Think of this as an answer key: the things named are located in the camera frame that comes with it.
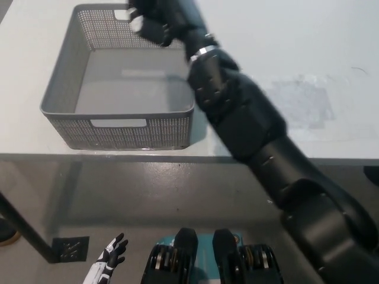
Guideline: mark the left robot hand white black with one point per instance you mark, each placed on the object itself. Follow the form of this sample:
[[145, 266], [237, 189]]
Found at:
[[114, 251]]

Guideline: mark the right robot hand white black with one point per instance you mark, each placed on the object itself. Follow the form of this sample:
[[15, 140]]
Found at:
[[154, 23]]

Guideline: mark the black patterned floor plate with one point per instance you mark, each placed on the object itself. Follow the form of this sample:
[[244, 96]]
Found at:
[[71, 249]]

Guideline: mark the grey perforated plastic basket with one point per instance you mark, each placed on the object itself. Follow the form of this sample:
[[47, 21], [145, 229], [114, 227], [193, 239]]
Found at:
[[130, 97]]

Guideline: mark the black table leg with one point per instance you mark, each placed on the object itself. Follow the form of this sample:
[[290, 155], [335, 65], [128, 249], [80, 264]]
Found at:
[[26, 229]]

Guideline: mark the robot body black teal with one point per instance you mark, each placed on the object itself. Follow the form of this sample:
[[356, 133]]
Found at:
[[207, 257]]

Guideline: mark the dark shoe with tan sole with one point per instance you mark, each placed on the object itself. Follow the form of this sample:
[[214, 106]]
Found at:
[[7, 235]]

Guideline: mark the dark object under table edge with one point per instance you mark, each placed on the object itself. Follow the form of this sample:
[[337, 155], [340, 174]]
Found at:
[[372, 175]]

